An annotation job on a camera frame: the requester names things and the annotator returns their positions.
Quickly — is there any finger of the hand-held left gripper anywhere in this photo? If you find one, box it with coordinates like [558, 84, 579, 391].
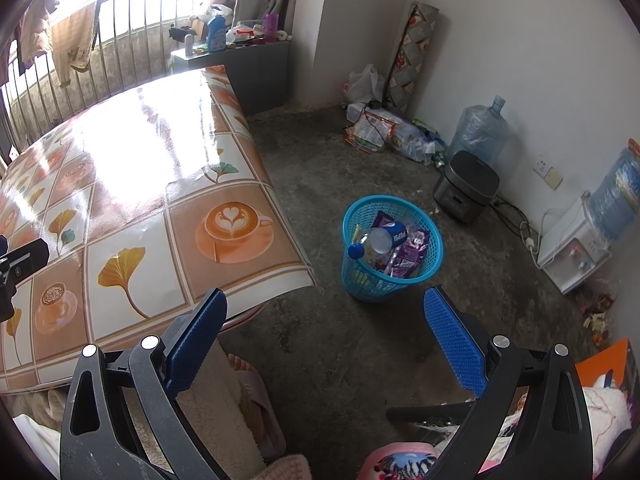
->
[0, 235, 51, 282]

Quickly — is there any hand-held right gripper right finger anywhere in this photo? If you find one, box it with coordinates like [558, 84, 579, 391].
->
[422, 284, 595, 480]

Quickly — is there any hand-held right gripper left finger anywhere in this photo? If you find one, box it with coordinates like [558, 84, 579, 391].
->
[58, 287, 229, 480]

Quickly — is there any purple yellow noodle packet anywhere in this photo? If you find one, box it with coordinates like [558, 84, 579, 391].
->
[372, 210, 432, 278]

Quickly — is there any blue plastic basket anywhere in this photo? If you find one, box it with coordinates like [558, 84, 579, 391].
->
[342, 195, 445, 303]

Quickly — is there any clear bottle with blue label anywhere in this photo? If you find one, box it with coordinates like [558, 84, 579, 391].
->
[347, 220, 410, 261]

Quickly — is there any person's foot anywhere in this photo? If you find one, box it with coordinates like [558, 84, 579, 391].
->
[227, 354, 261, 376]

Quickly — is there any beige fleece cloth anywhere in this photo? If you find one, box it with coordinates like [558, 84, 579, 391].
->
[130, 345, 266, 476]

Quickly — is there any pink slipper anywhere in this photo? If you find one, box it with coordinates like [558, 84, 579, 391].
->
[227, 352, 287, 461]

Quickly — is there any pink patterned cloth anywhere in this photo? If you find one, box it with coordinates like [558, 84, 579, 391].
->
[362, 442, 441, 480]

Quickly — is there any white water dispenser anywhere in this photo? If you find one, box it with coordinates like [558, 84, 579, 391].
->
[537, 197, 613, 295]

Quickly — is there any orange box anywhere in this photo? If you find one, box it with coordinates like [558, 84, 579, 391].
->
[575, 337, 631, 391]

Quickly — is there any grey rice cooker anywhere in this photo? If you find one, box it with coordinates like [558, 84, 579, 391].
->
[432, 150, 502, 225]

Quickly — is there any table with patterned tablecloth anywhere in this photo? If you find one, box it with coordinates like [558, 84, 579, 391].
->
[0, 65, 325, 396]

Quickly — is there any pink white fleece garment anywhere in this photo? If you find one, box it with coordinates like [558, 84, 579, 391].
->
[505, 385, 633, 471]

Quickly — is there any blue labelled water jug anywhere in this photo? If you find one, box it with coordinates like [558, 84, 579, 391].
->
[590, 142, 640, 241]

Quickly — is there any beige printed towel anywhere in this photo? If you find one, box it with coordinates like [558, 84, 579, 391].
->
[50, 2, 101, 88]

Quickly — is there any metal balcony railing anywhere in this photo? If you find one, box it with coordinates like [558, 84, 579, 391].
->
[0, 0, 236, 156]

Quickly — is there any pink hanging garment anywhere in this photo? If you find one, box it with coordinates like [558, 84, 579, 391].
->
[15, 0, 61, 66]

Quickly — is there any crumpled white plastic bag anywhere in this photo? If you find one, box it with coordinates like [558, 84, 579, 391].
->
[345, 64, 386, 106]

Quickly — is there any grey cabinet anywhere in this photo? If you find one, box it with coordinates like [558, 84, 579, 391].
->
[170, 40, 293, 116]

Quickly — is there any patterned fabric roll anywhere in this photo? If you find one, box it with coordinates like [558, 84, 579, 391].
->
[382, 2, 441, 113]

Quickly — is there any blue detergent bottle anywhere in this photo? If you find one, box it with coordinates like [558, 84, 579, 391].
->
[206, 12, 228, 52]

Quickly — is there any black appliance cable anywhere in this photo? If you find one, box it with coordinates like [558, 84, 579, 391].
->
[492, 200, 538, 241]

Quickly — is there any wall socket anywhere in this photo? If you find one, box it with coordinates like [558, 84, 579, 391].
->
[532, 156, 563, 191]

